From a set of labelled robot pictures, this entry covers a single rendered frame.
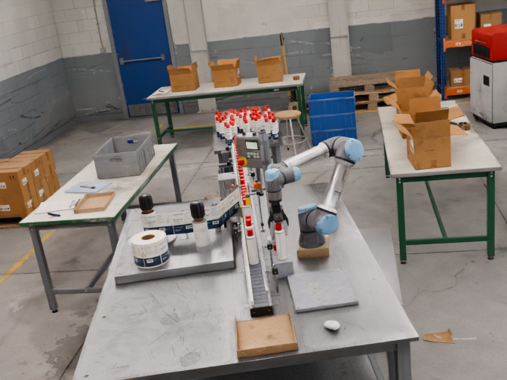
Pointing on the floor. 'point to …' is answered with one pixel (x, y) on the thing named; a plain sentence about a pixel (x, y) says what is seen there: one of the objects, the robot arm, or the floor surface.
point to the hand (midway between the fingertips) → (279, 234)
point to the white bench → (80, 220)
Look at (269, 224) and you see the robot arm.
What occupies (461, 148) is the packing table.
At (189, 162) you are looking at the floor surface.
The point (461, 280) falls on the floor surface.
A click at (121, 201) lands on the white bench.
